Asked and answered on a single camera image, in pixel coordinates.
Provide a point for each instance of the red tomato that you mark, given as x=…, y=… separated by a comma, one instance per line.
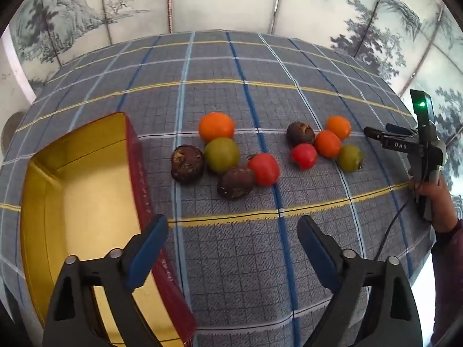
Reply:
x=264, y=170
x=304, y=156

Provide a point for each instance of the red and gold box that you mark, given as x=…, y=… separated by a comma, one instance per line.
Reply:
x=90, y=188

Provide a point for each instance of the person's right hand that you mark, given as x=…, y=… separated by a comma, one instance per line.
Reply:
x=443, y=206

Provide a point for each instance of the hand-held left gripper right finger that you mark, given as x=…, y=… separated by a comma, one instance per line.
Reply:
x=320, y=256

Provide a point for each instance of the small orange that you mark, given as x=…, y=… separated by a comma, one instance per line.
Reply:
x=339, y=126
x=327, y=144

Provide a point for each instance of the large green fruit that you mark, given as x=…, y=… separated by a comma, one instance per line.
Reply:
x=221, y=154

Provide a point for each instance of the person's right forearm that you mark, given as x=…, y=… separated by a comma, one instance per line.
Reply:
x=448, y=278

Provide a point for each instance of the large orange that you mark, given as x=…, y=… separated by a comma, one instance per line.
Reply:
x=216, y=126

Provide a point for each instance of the painted landscape folding screen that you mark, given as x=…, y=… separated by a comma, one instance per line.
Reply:
x=224, y=0

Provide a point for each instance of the small green fruit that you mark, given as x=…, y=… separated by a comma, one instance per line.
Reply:
x=349, y=158

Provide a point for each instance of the dark brown fruit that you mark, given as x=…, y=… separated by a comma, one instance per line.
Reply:
x=235, y=183
x=187, y=164
x=299, y=133

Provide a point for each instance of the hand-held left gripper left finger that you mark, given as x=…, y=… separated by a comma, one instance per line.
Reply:
x=144, y=256

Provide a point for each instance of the blue plaid tablecloth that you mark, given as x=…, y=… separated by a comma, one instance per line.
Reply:
x=235, y=79

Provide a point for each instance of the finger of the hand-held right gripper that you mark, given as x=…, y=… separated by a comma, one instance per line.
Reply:
x=398, y=128
x=394, y=144

